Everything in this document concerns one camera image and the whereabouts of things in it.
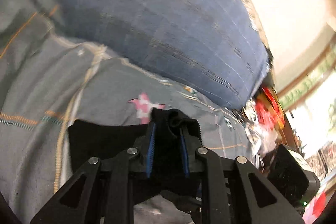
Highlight black pants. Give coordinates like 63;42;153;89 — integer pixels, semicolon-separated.
68;109;202;203

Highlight clear plastic bags pile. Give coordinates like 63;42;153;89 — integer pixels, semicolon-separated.
238;98;278;158

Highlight red orange gift boxes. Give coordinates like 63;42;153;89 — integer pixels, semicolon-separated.
255;87;285;132

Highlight grey patterned bedsheet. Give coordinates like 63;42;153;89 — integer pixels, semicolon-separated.
1;0;253;223

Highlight blue plaid pillow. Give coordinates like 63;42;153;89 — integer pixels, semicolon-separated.
58;0;269;109

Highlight wooden window frame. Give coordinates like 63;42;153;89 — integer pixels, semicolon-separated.
277;35;335;112

